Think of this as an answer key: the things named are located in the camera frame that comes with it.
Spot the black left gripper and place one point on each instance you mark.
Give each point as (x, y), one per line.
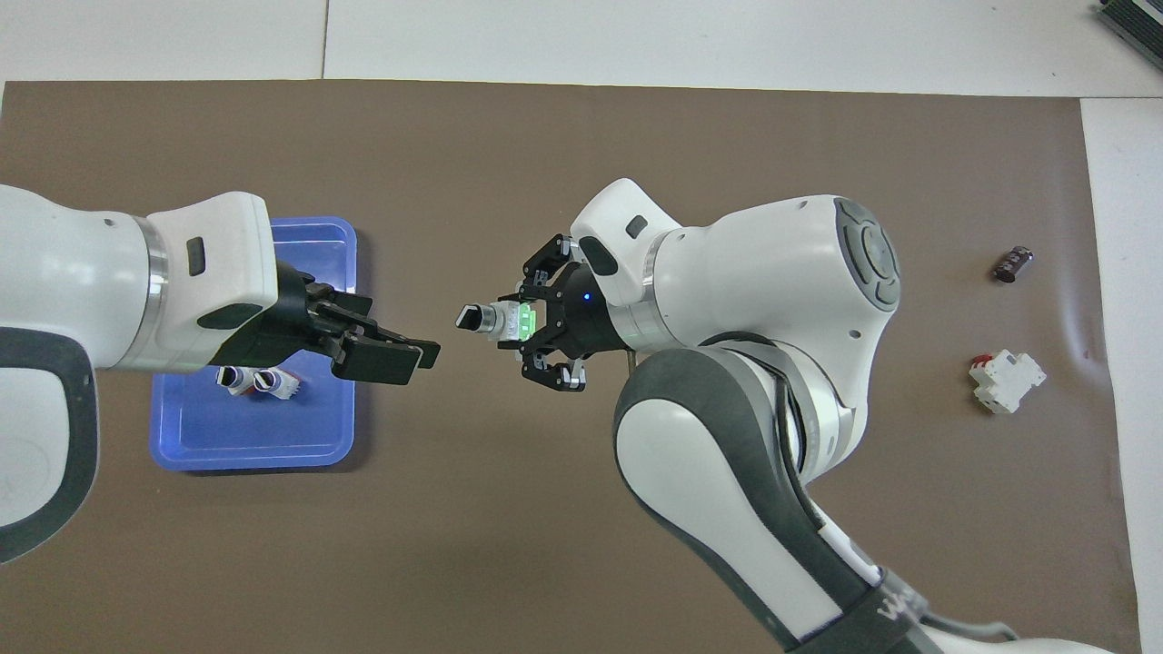
(286, 331)

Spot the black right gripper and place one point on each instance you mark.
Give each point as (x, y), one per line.
(586, 313)

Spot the bright green base rotary switch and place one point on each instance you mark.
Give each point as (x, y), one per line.
(495, 322)

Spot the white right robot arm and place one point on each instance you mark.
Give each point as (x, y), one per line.
(754, 272)

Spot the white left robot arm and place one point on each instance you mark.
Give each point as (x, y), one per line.
(82, 272)

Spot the blue plastic tray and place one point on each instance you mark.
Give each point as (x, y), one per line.
(254, 427)

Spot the brown table mat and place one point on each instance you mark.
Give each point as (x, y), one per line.
(581, 509)

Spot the white red circuit breaker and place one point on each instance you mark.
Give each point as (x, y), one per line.
(1007, 381)

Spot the small dark terminal block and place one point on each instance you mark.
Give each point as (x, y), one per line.
(1013, 264)

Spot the grey finned device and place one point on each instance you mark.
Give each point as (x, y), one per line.
(1136, 23)

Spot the white black switch component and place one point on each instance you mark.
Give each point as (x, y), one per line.
(234, 380)

